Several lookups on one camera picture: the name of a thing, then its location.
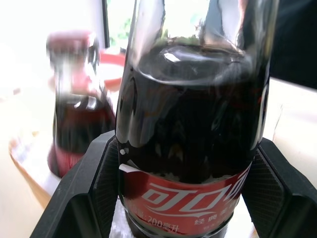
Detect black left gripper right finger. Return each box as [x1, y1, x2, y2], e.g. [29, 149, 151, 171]
[240, 136, 317, 238]

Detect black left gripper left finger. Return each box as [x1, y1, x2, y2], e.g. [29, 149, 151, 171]
[29, 131, 132, 238]

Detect red-labelled glass cola bottle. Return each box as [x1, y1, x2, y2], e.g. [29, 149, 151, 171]
[115, 0, 280, 238]
[46, 30, 117, 178]

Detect black monitor screen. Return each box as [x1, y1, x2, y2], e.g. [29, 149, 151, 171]
[268, 0, 317, 90]

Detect black window frame post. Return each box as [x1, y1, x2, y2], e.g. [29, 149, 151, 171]
[102, 0, 110, 48]

